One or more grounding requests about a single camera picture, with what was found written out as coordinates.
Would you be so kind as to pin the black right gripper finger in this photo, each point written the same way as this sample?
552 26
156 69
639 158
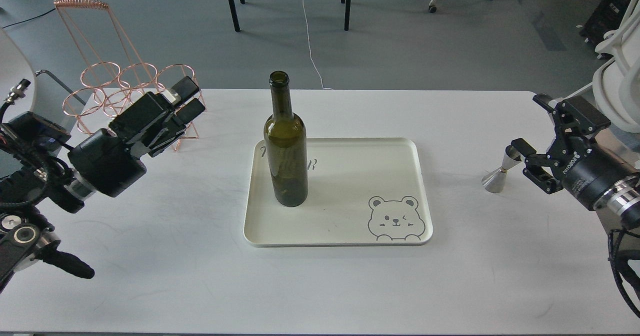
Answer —
575 120
526 151

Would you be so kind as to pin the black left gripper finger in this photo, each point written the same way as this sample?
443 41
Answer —
189 112
182 91

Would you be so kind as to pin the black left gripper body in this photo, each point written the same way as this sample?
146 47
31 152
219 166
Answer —
109 161

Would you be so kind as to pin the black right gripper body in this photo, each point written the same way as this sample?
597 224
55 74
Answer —
593 175

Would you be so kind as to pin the steel double jigger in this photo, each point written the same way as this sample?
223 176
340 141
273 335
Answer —
495 181

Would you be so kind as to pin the dark green wine bottle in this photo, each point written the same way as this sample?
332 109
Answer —
285 139

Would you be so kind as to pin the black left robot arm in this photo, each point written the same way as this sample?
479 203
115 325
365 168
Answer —
41 147

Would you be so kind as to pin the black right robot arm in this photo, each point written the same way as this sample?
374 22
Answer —
618 259

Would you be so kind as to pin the white office chair right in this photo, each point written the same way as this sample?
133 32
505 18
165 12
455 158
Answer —
615 85

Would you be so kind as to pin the black box on floor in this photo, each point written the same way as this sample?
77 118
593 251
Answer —
607 16

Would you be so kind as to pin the cream bear serving tray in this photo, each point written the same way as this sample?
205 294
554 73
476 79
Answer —
361 191

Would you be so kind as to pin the copper wire bottle rack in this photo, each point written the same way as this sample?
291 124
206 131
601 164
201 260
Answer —
115 75

